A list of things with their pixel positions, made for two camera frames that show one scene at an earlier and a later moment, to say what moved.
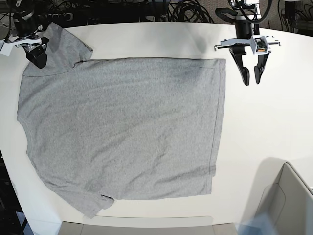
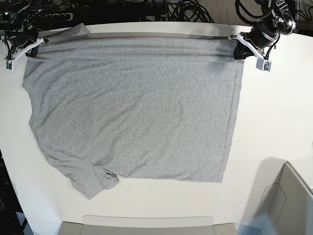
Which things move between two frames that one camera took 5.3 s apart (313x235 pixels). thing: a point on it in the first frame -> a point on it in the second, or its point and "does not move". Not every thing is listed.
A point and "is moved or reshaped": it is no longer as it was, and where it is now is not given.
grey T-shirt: (98, 129) is moved or reshaped
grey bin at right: (280, 192) does not move
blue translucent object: (261, 224) does not move
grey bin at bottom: (148, 225) does not move
